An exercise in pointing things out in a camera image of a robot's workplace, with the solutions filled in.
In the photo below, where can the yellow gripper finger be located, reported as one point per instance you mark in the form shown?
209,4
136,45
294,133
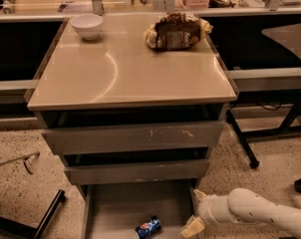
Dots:
193,226

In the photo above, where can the blue pepsi can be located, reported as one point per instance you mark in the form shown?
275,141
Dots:
147,229

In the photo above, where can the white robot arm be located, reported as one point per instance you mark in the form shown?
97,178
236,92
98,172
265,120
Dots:
241,206

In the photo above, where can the grey middle drawer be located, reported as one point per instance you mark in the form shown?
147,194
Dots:
137,172

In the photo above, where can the grey drawer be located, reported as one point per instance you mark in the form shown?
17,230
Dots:
114,211
133,137
137,172

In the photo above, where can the grey bottom drawer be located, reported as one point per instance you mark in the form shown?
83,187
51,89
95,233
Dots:
114,211

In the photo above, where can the grey top drawer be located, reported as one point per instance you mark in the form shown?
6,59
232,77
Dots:
133,137

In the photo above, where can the grey drawer cabinet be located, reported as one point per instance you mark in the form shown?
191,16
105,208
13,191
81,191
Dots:
118,80

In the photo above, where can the grey metal floor tool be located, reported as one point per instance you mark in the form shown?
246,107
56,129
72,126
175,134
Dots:
26,160

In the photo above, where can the black bar on floor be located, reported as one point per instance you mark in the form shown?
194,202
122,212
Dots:
29,232

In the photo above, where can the grey side table top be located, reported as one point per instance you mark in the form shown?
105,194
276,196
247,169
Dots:
287,36

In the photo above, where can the white ceramic bowl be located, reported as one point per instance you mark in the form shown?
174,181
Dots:
88,26

